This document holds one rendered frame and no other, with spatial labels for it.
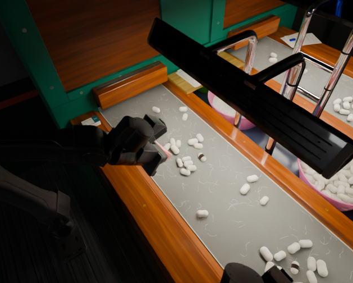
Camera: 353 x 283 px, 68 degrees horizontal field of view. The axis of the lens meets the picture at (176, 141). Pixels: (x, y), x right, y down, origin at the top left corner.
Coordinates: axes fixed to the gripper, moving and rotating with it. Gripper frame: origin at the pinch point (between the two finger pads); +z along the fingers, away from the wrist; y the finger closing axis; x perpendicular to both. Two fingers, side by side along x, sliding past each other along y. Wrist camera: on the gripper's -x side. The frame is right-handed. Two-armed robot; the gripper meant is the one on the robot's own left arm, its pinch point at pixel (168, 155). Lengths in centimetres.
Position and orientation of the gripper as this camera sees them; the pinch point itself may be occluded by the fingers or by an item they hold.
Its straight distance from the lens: 75.9
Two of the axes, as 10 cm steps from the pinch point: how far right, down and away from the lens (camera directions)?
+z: 6.4, 0.8, 7.6
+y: -5.8, -6.0, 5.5
